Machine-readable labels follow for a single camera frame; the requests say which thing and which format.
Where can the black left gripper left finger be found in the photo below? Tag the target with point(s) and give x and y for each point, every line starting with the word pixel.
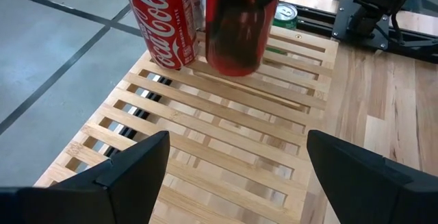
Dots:
pixel 102 196

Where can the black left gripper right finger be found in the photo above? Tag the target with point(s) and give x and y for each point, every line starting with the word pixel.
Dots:
pixel 376 196

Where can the green Sprite can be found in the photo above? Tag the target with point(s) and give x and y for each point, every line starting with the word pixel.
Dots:
pixel 285 16

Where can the red Coca-Cola Star Wars can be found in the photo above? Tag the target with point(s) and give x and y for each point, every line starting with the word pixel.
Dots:
pixel 236 35

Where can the wooden slatted shelf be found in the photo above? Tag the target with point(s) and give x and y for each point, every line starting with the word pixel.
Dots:
pixel 316 124

